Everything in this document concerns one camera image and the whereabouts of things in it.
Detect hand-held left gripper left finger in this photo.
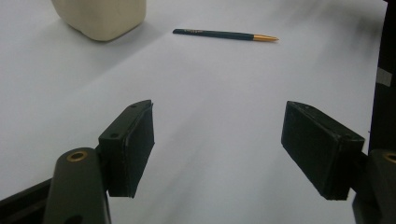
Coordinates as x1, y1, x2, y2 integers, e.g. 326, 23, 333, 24
97, 99, 156, 199

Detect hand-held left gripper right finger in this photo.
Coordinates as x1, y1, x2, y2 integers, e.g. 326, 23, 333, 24
280, 100, 366, 201

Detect cream ceramic square cup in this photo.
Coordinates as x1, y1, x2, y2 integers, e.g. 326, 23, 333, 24
50, 0, 148, 43

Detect dark green and gold pen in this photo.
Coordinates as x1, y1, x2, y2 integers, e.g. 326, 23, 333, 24
172, 28, 280, 43

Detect black curtain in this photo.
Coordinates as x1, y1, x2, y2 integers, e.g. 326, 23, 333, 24
367, 0, 396, 153

